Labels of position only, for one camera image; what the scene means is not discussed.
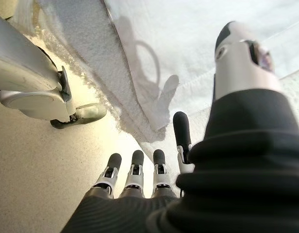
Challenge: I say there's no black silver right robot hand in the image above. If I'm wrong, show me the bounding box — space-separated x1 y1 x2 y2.
61 21 299 233

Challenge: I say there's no white duvet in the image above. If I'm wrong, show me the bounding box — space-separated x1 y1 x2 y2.
103 0 299 133

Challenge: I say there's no beige fringed bedspread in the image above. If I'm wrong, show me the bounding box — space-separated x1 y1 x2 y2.
16 0 299 175

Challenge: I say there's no white right robot leg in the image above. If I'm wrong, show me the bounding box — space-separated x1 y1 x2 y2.
0 13 108 130

